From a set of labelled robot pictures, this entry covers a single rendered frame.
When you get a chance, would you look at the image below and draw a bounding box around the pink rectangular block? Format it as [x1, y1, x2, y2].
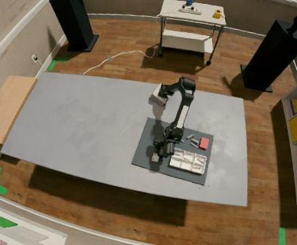
[199, 138, 209, 149]

